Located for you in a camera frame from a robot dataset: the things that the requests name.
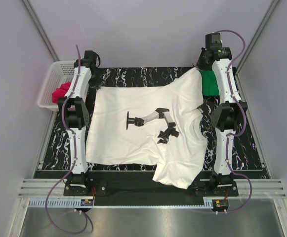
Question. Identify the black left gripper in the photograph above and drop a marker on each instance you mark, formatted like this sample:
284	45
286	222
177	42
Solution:
94	82

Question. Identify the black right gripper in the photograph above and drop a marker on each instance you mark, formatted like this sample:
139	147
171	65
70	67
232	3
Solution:
201	60

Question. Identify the white printed t-shirt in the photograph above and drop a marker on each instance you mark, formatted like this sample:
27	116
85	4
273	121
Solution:
111	141

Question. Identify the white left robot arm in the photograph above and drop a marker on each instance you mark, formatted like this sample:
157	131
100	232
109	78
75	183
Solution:
75	116

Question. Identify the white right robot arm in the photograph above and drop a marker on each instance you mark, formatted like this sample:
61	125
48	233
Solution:
229	118

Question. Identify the white plastic basket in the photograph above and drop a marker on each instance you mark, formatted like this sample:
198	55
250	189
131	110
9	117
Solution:
60	72

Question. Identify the folded green t-shirt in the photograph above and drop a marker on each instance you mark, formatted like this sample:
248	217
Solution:
209	84

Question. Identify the crumpled pink t-shirt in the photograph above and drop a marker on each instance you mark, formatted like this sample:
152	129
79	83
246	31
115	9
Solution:
60	92

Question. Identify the left controller board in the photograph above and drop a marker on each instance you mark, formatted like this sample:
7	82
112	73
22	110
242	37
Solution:
87	202

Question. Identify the controller board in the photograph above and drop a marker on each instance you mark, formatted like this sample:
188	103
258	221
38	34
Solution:
87	202
222	203

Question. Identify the right controller board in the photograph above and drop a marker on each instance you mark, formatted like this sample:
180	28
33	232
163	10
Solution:
222	203

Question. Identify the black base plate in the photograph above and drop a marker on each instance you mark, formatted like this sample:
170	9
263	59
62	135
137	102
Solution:
136	188

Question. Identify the aluminium rail frame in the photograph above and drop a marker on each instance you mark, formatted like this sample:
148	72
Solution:
142	208

